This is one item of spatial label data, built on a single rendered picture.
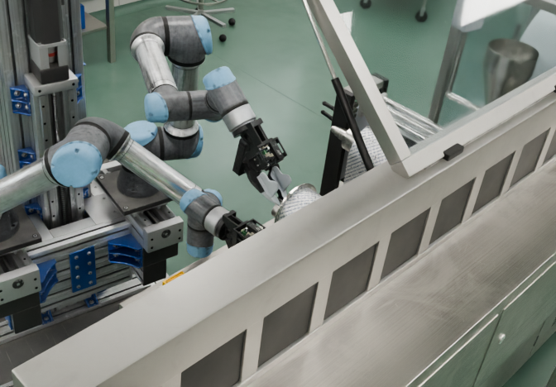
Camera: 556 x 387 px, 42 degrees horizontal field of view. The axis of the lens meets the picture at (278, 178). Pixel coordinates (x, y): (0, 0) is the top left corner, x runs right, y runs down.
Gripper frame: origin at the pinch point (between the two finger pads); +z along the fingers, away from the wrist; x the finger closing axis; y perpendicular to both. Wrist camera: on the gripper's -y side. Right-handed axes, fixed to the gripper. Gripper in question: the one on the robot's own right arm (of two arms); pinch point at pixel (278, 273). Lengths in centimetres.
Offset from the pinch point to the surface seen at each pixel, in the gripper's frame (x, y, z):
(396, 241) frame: -15, 44, 38
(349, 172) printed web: 23.6, 20.5, -0.7
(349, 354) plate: -34, 35, 45
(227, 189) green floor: 116, -109, -138
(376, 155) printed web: 24.8, 28.6, 5.2
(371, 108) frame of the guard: -14, 65, 27
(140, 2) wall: 221, -105, -357
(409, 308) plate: -17, 35, 45
